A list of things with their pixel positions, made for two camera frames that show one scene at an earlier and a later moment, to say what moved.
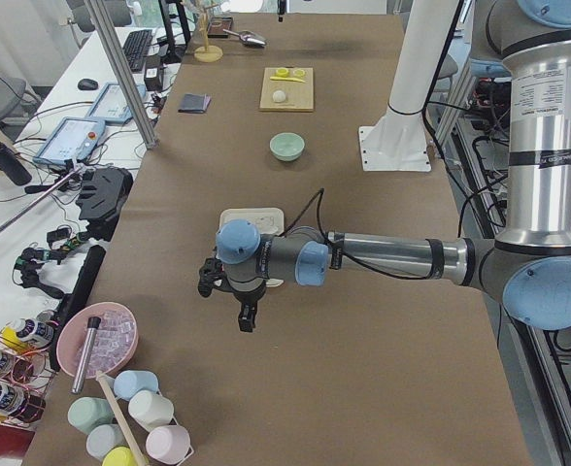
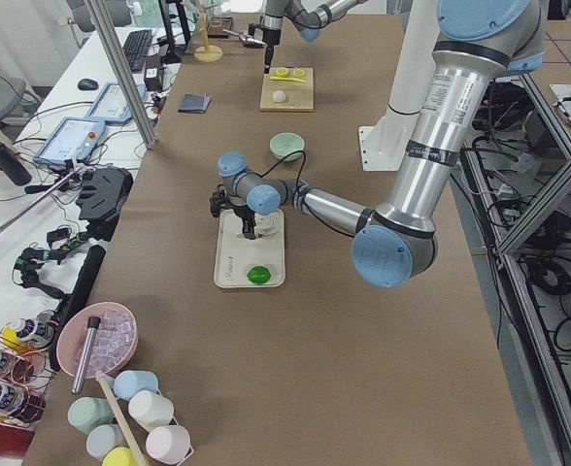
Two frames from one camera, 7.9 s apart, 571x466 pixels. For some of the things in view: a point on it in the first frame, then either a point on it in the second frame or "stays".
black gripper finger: x=281 y=7 -> x=270 y=37
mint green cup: x=86 y=414 stays
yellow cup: x=118 y=456 stays
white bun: x=279 y=96 stays
